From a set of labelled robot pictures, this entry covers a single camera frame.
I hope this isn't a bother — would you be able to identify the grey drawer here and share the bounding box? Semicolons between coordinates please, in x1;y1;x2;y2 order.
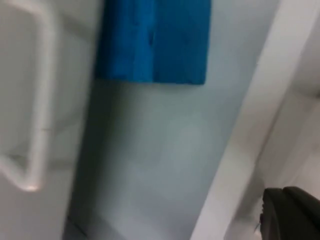
62;0;320;240

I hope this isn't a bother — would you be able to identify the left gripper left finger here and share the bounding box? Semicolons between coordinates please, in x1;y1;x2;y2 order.
258;187;320;240

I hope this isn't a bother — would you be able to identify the blue cube block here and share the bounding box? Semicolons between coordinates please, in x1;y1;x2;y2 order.
94;0;212;87

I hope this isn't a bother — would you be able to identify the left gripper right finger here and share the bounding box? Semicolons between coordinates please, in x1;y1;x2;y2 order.
283;185;320;211

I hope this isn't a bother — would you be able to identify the grey chest of drawers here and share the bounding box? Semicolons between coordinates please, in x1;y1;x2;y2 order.
0;0;105;240

